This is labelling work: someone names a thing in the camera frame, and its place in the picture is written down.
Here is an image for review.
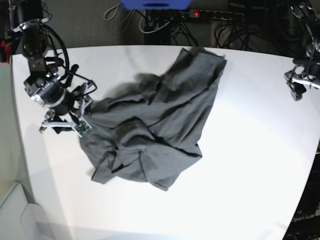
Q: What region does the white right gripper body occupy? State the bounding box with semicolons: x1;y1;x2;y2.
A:
39;83;93;133

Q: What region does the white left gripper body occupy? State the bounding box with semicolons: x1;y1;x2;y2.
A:
284;65;320;89

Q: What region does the dark grey t-shirt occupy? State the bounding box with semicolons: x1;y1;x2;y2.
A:
79;48;227;191

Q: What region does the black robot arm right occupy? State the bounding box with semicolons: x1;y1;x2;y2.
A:
8;0;97;137

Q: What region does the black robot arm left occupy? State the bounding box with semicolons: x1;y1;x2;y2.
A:
284;0;320;101

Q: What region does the black power strip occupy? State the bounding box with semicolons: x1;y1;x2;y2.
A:
188;9;245;22

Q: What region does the red and black clamp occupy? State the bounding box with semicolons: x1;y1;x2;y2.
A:
0;38;12;65

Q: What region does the blue box at top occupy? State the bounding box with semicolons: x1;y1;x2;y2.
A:
120;0;191;10

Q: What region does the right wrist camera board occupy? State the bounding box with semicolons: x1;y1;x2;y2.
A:
73;119;92;138

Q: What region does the white cable loop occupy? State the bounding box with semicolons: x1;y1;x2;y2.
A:
138;9;173;34

